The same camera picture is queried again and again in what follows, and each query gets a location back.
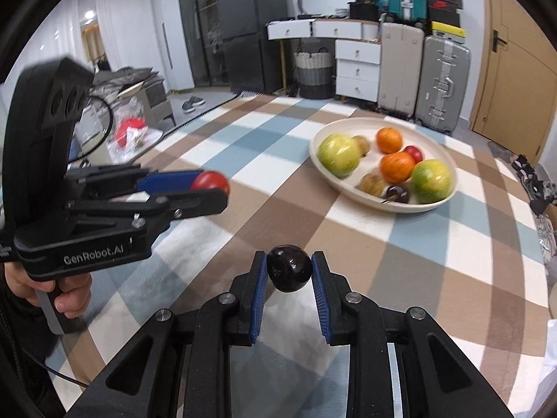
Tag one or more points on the red cherry tomato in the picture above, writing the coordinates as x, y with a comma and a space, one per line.
415, 153
211, 180

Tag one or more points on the silver grey suitcase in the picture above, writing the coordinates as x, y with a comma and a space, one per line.
444, 74

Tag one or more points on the dark cherry with stem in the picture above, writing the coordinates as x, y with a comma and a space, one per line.
396, 193

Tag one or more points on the cream round plate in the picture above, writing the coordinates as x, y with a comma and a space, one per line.
368, 127

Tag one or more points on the grey slippers pair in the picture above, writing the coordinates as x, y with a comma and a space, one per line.
192, 103

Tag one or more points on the stacked shoe boxes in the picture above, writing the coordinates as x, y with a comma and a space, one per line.
445, 11

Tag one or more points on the checkered tablecloth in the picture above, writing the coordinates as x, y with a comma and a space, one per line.
474, 264

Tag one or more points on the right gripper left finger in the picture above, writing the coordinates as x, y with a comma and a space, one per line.
178, 364

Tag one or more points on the yellow black box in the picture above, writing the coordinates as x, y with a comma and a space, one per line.
448, 32

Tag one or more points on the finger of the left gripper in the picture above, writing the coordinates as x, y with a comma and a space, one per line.
174, 206
169, 181

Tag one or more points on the left hand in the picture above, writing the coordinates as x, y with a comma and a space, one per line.
74, 293

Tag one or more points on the yellow green passion fruit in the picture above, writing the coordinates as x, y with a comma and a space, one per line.
339, 154

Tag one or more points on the dark round cherry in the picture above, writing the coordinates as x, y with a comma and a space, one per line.
289, 267

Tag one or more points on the white drawer cabinet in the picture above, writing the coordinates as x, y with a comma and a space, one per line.
357, 50

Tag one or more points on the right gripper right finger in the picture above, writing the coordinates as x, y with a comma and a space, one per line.
436, 379

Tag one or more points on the wooden door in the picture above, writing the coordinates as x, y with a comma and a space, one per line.
516, 99

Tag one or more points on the black wardrobe cabinet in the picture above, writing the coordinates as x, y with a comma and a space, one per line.
203, 36

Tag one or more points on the small orange tangerine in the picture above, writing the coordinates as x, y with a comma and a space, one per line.
389, 140

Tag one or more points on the black refrigerator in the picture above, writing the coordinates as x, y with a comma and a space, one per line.
251, 58

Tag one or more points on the brown longan fruit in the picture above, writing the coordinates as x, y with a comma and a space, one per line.
363, 144
373, 184

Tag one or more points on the beige suitcase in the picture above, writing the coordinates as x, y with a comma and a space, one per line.
402, 50

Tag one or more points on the woven laundry basket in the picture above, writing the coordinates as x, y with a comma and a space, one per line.
314, 72

